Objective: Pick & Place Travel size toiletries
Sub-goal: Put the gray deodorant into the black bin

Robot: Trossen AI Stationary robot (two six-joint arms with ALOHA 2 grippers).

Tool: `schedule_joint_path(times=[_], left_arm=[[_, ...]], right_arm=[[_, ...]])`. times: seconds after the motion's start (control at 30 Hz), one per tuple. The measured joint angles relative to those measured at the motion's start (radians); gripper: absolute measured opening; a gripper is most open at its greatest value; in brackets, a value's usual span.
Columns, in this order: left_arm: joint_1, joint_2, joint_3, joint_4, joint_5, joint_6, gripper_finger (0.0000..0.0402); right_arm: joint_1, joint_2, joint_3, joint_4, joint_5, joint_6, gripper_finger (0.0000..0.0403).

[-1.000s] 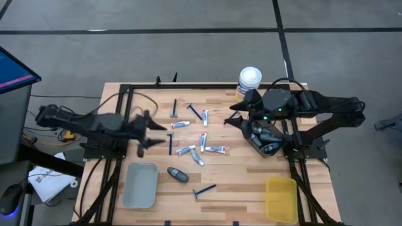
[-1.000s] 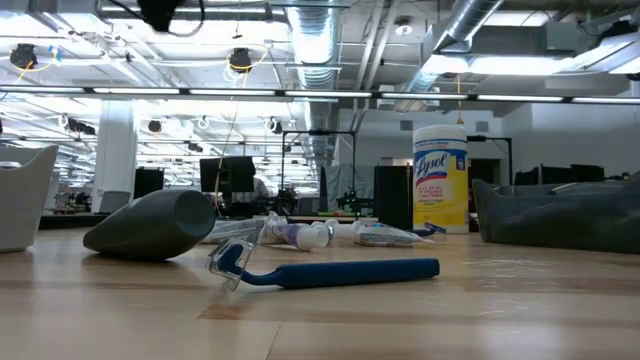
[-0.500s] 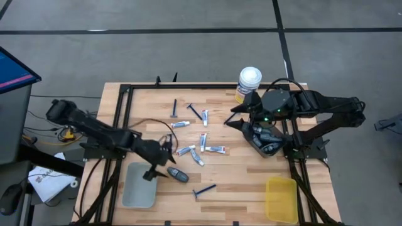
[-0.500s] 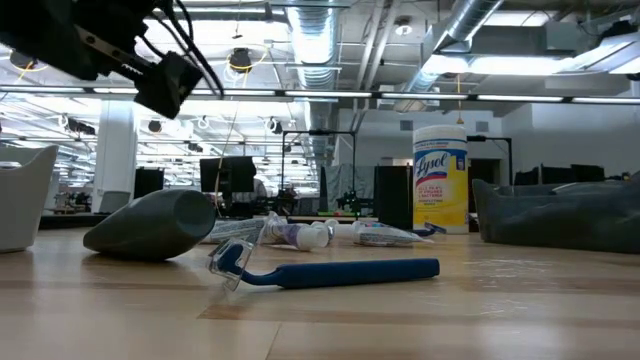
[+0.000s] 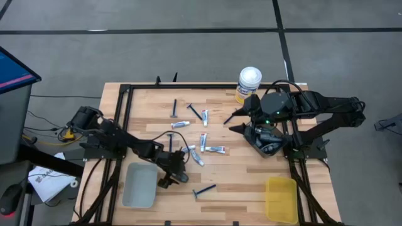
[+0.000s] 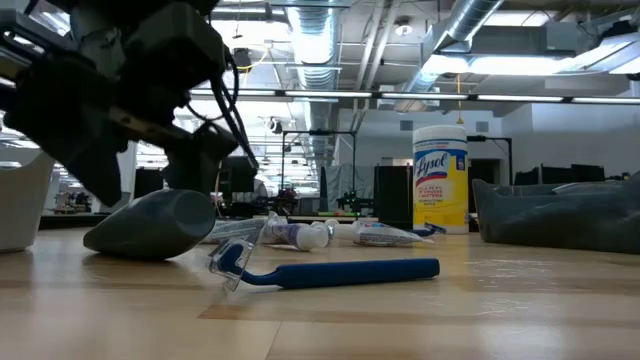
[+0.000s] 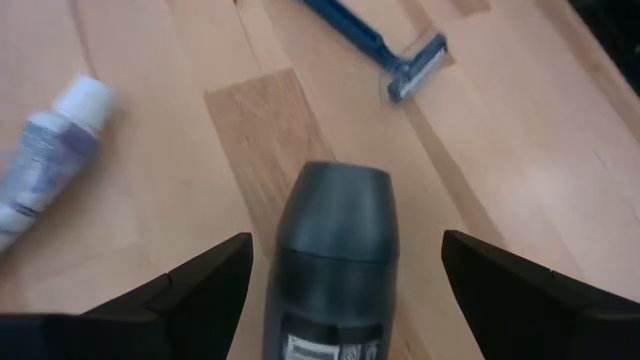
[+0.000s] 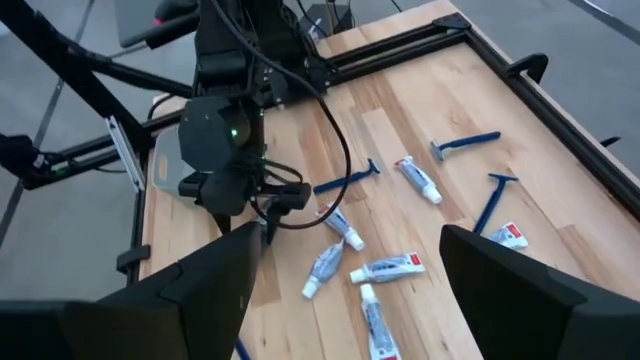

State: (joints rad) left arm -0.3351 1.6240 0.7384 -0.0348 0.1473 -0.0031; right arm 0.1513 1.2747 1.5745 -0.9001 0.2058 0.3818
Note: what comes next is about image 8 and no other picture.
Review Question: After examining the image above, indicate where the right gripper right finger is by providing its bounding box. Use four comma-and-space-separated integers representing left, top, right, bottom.
438, 223, 640, 360

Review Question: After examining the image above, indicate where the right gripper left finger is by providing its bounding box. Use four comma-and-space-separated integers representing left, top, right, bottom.
0, 221, 264, 360

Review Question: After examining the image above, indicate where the white travel toothpaste tube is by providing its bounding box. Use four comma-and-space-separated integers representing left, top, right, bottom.
315, 201, 366, 252
349, 251, 427, 285
301, 239, 347, 301
487, 221, 529, 251
393, 155, 444, 206
359, 282, 402, 360

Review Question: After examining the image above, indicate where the light grey plastic bin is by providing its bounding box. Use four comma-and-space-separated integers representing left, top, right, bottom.
151, 124, 199, 202

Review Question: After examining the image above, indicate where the black floor box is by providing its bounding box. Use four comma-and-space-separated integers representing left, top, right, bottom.
298, 2, 354, 39

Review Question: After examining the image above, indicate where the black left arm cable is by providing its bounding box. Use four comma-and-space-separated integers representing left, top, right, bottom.
209, 0, 354, 231

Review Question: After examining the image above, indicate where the white metal bracket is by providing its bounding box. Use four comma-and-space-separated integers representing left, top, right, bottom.
104, 115, 147, 194

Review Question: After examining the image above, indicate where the black aluminium rig frame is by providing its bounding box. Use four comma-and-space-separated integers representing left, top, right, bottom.
0, 0, 640, 287

